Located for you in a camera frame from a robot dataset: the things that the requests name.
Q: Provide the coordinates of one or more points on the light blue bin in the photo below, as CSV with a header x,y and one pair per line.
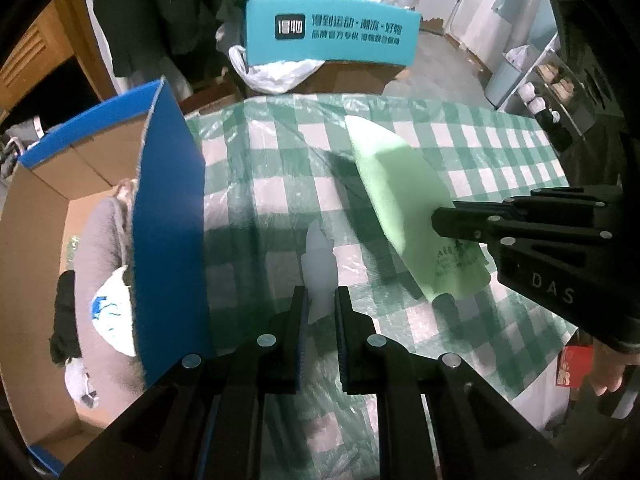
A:
x,y
505,87

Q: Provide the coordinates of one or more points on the white plastic piece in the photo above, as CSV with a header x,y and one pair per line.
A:
x,y
320,270

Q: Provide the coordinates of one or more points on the green soft packet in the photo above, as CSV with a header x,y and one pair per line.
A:
x,y
400,185

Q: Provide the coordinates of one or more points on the grey white rolled cloth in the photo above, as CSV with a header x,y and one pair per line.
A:
x,y
80,380

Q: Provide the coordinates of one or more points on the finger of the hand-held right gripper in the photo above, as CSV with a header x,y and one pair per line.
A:
x,y
550,197
465,222

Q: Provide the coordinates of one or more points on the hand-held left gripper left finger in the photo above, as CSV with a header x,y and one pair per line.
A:
x,y
300,340

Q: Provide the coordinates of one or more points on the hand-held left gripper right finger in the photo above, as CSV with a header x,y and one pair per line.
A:
x,y
342,345

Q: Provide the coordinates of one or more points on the white blue printed cloth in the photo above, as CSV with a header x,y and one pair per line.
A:
x,y
112,310

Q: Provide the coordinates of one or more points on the dark hanging jacket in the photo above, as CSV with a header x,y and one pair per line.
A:
x,y
140,20

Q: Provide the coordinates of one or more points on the red paper item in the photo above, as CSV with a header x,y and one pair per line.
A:
x,y
572,367

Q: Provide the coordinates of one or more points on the teal printed box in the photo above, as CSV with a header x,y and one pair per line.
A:
x,y
330,30

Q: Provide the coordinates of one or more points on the cardboard box with blue rim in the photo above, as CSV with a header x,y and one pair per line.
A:
x,y
170,185

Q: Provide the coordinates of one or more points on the shoe rack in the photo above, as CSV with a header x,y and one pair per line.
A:
x,y
550,92

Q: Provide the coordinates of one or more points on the white plastic bag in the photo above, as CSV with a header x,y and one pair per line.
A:
x,y
270,77

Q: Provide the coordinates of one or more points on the person's right hand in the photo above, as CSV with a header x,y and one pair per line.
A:
x,y
607,370

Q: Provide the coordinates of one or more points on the green checked tablecloth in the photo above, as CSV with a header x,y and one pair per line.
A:
x,y
280,160

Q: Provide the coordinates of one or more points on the wooden louvered cabinet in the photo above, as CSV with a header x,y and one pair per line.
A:
x,y
35,60

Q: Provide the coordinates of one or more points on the brown cardboard box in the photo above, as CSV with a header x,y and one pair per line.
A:
x,y
350,77

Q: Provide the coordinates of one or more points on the black fuzzy cloth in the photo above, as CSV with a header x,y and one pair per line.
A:
x,y
65,320

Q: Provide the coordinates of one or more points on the large grey knit garment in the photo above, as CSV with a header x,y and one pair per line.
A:
x,y
100,240

